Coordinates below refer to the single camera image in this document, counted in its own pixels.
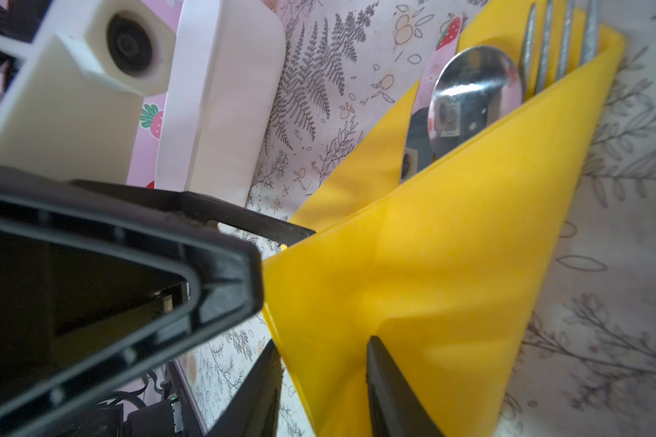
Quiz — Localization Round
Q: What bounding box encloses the silver fork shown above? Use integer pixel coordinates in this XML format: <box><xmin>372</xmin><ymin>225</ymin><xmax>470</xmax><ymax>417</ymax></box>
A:
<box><xmin>520</xmin><ymin>0</ymin><xmax>601</xmax><ymax>99</ymax></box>

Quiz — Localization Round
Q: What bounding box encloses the silver spoon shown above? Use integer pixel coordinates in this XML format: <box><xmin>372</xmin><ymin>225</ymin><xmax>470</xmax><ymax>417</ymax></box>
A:
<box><xmin>427</xmin><ymin>46</ymin><xmax>524</xmax><ymax>158</ymax></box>

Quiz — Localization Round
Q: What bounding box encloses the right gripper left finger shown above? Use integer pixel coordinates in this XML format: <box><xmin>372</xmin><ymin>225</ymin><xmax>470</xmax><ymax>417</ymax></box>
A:
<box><xmin>207</xmin><ymin>340</ymin><xmax>282</xmax><ymax>437</ymax></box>

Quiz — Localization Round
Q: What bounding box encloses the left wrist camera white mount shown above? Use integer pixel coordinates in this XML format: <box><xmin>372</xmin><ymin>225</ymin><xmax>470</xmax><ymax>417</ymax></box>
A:
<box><xmin>0</xmin><ymin>1</ymin><xmax>176</xmax><ymax>184</ymax></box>

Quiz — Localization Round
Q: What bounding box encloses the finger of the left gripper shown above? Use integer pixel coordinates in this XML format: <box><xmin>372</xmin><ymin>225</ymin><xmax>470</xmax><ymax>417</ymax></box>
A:
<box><xmin>0</xmin><ymin>166</ymin><xmax>263</xmax><ymax>436</ymax></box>
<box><xmin>69</xmin><ymin>180</ymin><xmax>315</xmax><ymax>246</ymax></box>

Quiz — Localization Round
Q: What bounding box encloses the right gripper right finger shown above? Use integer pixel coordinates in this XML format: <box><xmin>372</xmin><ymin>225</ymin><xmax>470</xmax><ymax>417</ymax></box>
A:
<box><xmin>366</xmin><ymin>336</ymin><xmax>445</xmax><ymax>437</ymax></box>

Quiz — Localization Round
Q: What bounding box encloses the white rectangular tray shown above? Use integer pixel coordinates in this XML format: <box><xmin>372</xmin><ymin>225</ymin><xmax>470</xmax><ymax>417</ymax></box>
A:
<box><xmin>154</xmin><ymin>0</ymin><xmax>286</xmax><ymax>206</ymax></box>

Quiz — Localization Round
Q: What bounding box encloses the silver knife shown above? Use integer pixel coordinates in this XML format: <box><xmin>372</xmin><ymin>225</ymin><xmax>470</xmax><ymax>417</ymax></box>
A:
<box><xmin>400</xmin><ymin>13</ymin><xmax>466</xmax><ymax>181</ymax></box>

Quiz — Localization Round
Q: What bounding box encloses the yellow paper napkin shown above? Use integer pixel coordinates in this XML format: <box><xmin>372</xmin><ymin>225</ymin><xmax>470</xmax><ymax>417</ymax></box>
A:
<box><xmin>262</xmin><ymin>25</ymin><xmax>625</xmax><ymax>436</ymax></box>

